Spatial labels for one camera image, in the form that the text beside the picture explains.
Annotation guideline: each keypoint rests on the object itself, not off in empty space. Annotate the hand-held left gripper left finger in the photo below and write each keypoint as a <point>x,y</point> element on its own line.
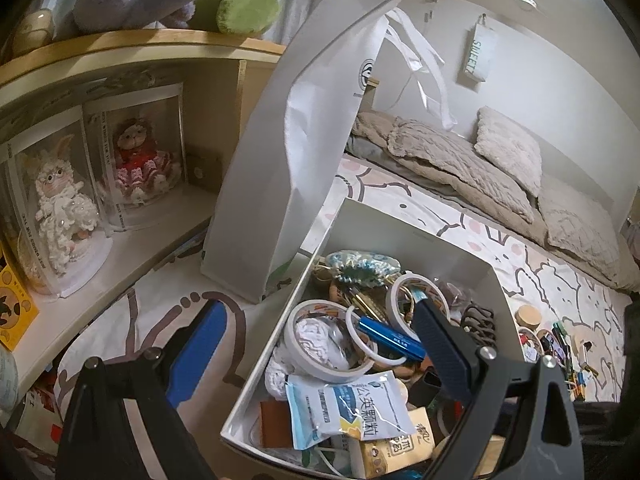
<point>200,345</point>

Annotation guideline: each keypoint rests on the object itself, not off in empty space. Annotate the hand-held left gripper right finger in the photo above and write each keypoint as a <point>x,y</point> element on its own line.
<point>445,355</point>

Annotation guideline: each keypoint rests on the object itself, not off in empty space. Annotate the white storage box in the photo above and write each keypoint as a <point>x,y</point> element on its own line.
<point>400,230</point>

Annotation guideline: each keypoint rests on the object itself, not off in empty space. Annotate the black hair claw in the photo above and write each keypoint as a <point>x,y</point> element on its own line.
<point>477,322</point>

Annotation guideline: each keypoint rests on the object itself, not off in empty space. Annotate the blue metallic stick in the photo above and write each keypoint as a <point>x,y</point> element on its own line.
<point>390,337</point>

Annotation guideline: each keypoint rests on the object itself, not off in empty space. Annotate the printed bed sheet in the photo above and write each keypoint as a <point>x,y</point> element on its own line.
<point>150,310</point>

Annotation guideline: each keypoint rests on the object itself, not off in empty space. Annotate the cork lid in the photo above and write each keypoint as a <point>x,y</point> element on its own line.
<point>530,315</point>

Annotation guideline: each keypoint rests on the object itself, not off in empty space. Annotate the beige snack sachet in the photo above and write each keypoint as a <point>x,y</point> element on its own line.
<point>395,450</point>

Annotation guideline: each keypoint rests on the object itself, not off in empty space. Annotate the brown leather piece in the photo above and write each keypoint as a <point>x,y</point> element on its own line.
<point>275,425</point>

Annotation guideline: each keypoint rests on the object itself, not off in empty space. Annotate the blue white medicine sachet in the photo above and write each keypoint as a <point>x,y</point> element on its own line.
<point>340,410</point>

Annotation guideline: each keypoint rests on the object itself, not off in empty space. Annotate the white crumpled cloth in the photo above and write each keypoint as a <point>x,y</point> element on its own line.
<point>320,342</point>

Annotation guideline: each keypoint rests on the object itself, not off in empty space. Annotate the small brown box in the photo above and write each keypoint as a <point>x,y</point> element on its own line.
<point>202,170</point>

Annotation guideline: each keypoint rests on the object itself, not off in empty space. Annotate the large beige pillow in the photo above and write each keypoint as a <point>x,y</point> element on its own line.
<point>580,225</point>

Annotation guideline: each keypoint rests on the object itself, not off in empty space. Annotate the yellow printed box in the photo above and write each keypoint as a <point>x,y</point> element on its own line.
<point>15,305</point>

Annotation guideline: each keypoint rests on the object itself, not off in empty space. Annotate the red dress doll clear case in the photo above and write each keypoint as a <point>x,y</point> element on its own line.
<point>140,160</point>

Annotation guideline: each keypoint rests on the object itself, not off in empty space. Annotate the beige pillows and blanket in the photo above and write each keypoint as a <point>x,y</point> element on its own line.
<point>450,160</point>

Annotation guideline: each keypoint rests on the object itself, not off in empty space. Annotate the white rabbit doll clear case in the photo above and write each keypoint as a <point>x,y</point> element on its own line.
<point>60,200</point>

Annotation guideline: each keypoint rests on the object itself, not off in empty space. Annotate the white paper bag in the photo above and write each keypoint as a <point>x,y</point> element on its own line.
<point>280,150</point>

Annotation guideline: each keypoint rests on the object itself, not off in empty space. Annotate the small beige pillow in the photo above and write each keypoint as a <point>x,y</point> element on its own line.
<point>510,147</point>

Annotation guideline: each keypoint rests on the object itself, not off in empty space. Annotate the wooden shelf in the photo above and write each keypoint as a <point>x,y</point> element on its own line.
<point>150,47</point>

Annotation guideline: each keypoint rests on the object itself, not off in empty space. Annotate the green plush toy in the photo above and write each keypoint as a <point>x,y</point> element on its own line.
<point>235,10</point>

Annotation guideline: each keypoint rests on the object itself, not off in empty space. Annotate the cream round plush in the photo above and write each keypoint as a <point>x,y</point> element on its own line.
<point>32,30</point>

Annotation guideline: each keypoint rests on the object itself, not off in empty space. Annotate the round ceiling light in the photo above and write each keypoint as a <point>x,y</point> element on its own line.
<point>525,1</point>

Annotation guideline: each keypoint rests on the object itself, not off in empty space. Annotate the white wall hanging sign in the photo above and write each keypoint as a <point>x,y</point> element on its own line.
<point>477,52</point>

